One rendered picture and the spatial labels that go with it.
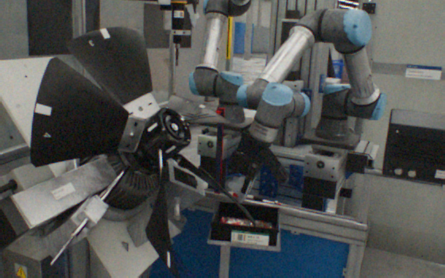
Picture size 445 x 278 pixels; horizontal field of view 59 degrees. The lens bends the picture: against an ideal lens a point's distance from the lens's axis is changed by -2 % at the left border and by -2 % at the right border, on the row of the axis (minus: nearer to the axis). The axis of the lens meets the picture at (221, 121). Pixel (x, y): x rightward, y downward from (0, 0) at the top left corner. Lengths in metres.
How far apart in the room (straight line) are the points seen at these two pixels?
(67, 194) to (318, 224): 0.88
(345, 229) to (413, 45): 1.59
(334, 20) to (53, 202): 1.00
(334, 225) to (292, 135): 0.60
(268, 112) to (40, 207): 0.59
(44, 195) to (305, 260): 0.99
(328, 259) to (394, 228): 1.54
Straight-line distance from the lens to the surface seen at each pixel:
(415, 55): 2.78
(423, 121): 1.34
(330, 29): 1.41
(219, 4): 2.06
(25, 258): 1.28
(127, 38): 1.19
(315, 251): 1.55
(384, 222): 3.04
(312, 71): 1.94
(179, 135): 1.03
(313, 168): 1.67
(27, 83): 1.24
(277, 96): 1.06
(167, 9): 1.09
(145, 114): 1.09
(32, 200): 0.89
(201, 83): 1.92
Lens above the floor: 1.48
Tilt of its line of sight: 13 degrees down
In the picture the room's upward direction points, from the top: 3 degrees clockwise
